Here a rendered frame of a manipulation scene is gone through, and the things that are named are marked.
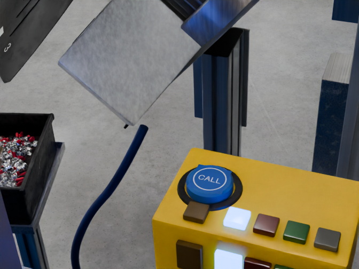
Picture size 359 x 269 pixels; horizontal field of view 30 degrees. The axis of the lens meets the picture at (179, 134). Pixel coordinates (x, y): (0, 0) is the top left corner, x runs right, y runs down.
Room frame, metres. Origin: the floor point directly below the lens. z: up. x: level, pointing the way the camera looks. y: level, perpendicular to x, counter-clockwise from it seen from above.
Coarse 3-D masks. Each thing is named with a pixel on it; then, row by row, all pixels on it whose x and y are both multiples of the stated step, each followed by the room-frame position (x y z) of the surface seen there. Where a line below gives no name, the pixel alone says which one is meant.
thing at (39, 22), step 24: (0, 0) 1.01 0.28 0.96; (24, 0) 0.92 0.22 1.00; (48, 0) 0.89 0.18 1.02; (72, 0) 0.86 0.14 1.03; (0, 24) 0.94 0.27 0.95; (24, 24) 0.89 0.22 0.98; (48, 24) 0.86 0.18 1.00; (0, 48) 0.89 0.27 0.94; (24, 48) 0.85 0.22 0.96; (0, 72) 0.85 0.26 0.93
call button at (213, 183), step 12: (204, 168) 0.43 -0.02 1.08; (216, 168) 0.43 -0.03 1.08; (192, 180) 0.42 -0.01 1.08; (204, 180) 0.41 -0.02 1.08; (216, 180) 0.41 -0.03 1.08; (228, 180) 0.41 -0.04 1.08; (192, 192) 0.40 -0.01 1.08; (204, 192) 0.40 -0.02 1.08; (216, 192) 0.40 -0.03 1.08; (228, 192) 0.40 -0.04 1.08
